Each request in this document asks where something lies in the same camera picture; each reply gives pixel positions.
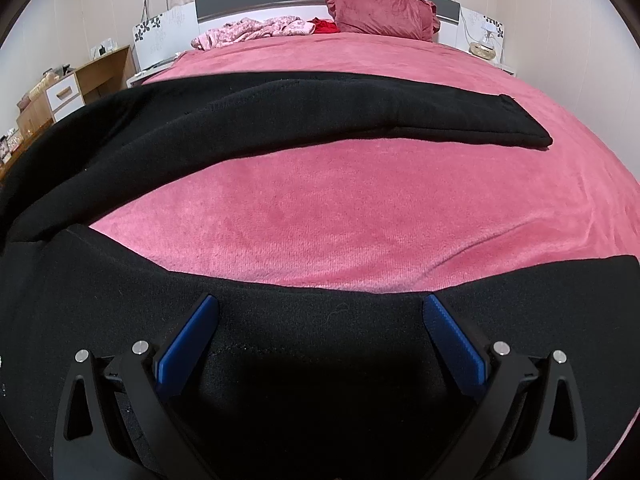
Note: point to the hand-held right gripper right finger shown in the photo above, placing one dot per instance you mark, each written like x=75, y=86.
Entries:
x=455, y=340

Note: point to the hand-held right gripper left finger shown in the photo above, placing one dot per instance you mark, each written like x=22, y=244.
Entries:
x=187, y=345

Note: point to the black pants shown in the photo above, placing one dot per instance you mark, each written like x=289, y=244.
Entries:
x=300, y=105

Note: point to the pink fleece bed cover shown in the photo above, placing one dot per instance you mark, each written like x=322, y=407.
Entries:
x=325, y=210

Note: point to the white bedside table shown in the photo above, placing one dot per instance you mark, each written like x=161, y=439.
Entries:
x=150, y=74

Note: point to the white drawer cabinet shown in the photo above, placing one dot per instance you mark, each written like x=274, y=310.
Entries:
x=65, y=95

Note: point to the wooden desk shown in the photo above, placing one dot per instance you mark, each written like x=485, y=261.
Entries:
x=107, y=72

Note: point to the white bedside lamp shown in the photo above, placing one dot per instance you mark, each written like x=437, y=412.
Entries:
x=484, y=40

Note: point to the white floral bedside panel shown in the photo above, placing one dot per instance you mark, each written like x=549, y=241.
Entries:
x=495, y=24
x=165, y=35

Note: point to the pink floral blanket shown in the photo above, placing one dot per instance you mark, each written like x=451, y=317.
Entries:
x=250, y=30

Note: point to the red cloth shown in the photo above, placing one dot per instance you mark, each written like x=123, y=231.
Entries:
x=325, y=26

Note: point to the grey and white headboard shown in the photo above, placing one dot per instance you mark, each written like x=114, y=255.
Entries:
x=250, y=2

